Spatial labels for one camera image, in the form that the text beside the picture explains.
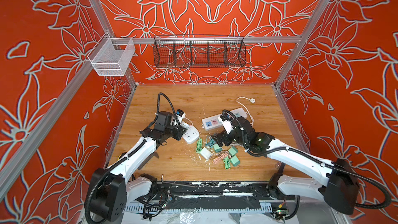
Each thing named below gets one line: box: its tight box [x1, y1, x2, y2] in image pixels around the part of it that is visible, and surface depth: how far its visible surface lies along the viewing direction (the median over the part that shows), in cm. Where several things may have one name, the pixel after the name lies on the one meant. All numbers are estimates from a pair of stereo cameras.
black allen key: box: [137, 151, 160, 171], surface depth 85 cm
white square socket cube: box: [182, 125, 200, 145], surface depth 92 cm
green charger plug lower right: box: [230, 155, 241, 167], surface depth 82 cm
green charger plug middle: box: [228, 146, 239, 157], surface depth 85 cm
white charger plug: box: [200, 146, 213, 162], surface depth 85 cm
